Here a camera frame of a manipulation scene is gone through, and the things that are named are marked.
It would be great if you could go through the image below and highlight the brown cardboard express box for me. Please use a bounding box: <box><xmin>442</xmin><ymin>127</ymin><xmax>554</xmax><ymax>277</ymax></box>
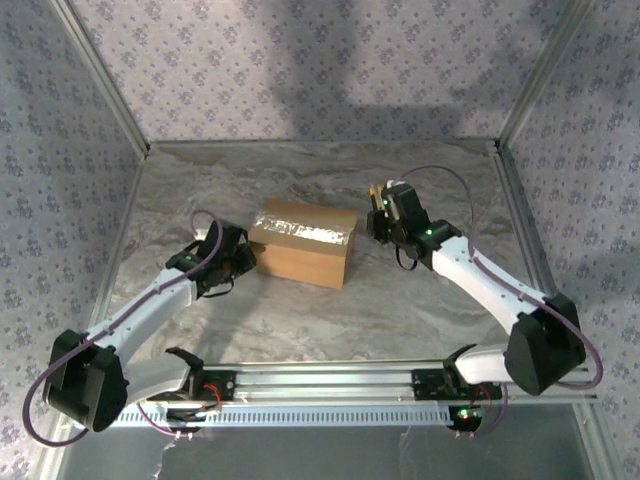
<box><xmin>248</xmin><ymin>198</ymin><xmax>359</xmax><ymax>290</ymax></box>

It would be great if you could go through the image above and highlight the clear shiny tape strip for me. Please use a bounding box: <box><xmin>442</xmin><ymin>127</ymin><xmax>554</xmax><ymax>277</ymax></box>
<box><xmin>252</xmin><ymin>217</ymin><xmax>354</xmax><ymax>246</ymax></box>

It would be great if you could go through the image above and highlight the white torn film scrap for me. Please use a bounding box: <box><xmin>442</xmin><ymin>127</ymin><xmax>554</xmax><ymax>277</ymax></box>
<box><xmin>149</xmin><ymin>439</ymin><xmax>176</xmax><ymax>479</ymax></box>

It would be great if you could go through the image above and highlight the purple camera cable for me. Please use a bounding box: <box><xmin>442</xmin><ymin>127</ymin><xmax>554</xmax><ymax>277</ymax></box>
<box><xmin>398</xmin><ymin>164</ymin><xmax>604</xmax><ymax>439</ymax></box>
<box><xmin>24</xmin><ymin>209</ymin><xmax>225</xmax><ymax>447</ymax></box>

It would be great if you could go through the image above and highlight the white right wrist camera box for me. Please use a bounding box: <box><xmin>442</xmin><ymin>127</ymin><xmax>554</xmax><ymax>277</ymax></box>
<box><xmin>382</xmin><ymin>178</ymin><xmax>404</xmax><ymax>220</ymax></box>

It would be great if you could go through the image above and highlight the aluminium floor rail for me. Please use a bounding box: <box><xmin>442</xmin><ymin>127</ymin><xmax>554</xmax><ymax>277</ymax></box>
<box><xmin>492</xmin><ymin>139</ymin><xmax>619</xmax><ymax>480</ymax></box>
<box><xmin>37</xmin><ymin>149</ymin><xmax>151</xmax><ymax>480</ymax></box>

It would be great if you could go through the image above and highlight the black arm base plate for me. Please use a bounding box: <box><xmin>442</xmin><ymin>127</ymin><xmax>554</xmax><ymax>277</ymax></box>
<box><xmin>410</xmin><ymin>367</ymin><xmax>504</xmax><ymax>434</ymax></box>
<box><xmin>144</xmin><ymin>367</ymin><xmax>239</xmax><ymax>436</ymax></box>

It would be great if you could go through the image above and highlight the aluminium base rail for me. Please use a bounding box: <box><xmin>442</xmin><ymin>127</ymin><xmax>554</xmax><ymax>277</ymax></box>
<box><xmin>54</xmin><ymin>360</ymin><xmax>599</xmax><ymax>407</ymax></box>

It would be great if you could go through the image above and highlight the white slotted cable duct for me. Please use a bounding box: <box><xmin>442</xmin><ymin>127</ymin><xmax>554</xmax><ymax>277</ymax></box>
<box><xmin>72</xmin><ymin>405</ymin><xmax>494</xmax><ymax>429</ymax></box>

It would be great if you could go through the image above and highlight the aluminium frame post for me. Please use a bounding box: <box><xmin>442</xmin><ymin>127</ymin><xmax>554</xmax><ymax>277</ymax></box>
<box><xmin>49</xmin><ymin>0</ymin><xmax>151</xmax><ymax>157</ymax></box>
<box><xmin>494</xmin><ymin>0</ymin><xmax>599</xmax><ymax>151</ymax></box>

